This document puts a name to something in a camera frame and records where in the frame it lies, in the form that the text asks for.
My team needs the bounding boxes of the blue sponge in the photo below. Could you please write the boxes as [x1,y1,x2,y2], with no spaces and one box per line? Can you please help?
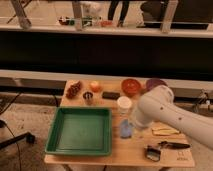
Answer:
[119,119,133,139]

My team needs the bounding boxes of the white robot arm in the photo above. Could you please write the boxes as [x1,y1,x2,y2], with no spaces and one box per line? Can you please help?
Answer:
[131,85,213,150]

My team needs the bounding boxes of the small metal cup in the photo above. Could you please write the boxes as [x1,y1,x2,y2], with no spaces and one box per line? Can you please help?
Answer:
[83,91,93,105]

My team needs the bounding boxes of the white paper cup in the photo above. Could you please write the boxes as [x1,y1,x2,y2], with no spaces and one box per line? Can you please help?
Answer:
[117,96,132,114]

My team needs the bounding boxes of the black rectangular block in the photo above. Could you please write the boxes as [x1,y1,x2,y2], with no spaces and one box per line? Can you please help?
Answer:
[102,92,120,100]

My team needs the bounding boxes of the orange fruit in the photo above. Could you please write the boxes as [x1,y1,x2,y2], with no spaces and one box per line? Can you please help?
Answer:
[89,81,101,92]

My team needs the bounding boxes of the red bowl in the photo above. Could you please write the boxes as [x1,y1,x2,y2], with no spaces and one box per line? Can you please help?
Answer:
[121,78,141,97]

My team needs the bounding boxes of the red grape bunch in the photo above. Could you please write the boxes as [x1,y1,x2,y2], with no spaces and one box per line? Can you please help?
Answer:
[66,81,82,99]

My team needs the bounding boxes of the purple bowl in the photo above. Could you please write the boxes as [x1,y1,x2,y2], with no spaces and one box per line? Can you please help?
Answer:
[146,78,166,91]

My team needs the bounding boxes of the green plastic tray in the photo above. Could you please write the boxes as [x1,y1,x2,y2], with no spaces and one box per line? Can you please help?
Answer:
[45,107,112,156]

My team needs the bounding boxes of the wooden folding table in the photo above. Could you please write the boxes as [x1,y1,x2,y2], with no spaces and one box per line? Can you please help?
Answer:
[44,80,195,168]

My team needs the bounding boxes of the yellow banana toy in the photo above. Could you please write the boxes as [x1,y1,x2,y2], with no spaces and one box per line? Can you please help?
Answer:
[152,128,180,136]

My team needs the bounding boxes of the black metal clip brush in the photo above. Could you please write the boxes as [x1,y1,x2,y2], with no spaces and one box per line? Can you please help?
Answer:
[145,146,161,162]

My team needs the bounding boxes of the black stand leg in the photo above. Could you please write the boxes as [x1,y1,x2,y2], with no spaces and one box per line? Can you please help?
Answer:
[0,132,35,150]

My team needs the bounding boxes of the black handled knife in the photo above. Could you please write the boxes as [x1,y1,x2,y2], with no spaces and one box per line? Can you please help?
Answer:
[158,141,191,150]

